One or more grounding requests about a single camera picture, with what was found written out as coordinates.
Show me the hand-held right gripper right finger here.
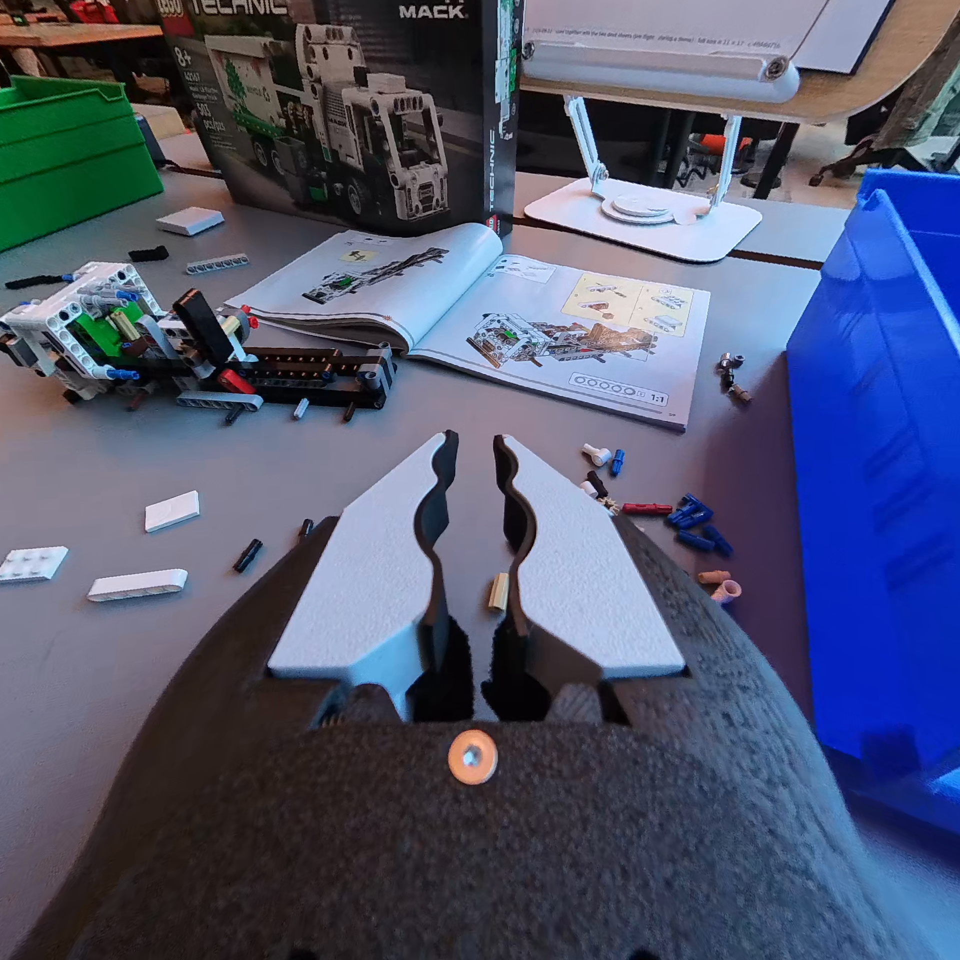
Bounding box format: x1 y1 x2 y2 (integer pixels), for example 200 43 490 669
491 433 689 684

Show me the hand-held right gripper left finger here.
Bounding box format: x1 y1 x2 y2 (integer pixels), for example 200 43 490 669
266 429 460 723

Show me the pile of small colourful lego pieces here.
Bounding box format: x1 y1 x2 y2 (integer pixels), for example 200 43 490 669
579 442 744 607

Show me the partly built lego truck model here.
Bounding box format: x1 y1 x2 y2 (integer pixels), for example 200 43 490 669
0 261 399 425

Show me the white lego tile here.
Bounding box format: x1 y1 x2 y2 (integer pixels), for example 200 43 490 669
144 491 201 534

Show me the white lego beam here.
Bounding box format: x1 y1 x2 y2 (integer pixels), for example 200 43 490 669
87 568 189 603

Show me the open lego instruction booklet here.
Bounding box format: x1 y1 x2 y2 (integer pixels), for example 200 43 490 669
225 222 711 434

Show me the white studded lego plate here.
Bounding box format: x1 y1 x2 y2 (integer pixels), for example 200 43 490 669
0 547 69 584

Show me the white lego panel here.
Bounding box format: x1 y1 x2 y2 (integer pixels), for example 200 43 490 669
156 207 225 237

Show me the dark lego set box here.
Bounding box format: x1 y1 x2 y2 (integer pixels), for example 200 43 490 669
161 0 522 237

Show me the blue plastic bin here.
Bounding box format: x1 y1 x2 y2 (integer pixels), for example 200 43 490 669
786 168 960 834

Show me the white desk lamp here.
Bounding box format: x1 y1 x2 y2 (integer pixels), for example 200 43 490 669
519 37 800 264

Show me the black device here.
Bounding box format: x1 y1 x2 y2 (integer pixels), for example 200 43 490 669
133 112 172 172

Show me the black office chair base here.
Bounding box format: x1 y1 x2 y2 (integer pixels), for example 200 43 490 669
813 138 901 189

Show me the green plastic bin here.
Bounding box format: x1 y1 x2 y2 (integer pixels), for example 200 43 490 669
0 75 165 252

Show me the wooden round-edged table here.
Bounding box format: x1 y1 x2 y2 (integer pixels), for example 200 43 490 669
517 0 950 200

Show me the white paper sheet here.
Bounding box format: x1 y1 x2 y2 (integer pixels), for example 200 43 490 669
522 0 830 52

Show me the camouflage cloth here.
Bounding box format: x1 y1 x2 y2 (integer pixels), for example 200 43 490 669
873 41 960 155

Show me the dark-edged notebook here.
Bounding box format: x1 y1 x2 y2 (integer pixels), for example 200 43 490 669
791 0 899 76

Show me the wooden workbench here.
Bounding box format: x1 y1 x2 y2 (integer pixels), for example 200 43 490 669
0 22 162 54

